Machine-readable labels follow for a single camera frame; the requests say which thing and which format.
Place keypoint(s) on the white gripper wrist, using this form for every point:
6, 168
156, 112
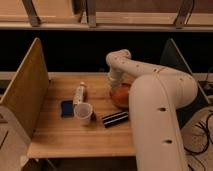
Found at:
115, 78

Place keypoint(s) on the wooden shelf with brackets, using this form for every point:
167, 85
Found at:
108, 15

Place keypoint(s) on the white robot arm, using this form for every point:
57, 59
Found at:
155, 95

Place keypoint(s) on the black striped box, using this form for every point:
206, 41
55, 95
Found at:
115, 119

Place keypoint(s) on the right dark side panel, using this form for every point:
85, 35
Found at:
172, 57

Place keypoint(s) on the left wooden side panel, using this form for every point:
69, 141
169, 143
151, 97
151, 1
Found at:
23, 98

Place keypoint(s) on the red ceramic bowl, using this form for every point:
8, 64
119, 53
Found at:
120, 96

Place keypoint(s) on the white plastic bottle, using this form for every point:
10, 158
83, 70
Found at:
79, 94

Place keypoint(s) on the clear plastic cup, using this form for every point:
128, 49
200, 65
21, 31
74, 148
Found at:
83, 112

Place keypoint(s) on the blue sponge block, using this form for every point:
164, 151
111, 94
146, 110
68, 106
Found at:
67, 108

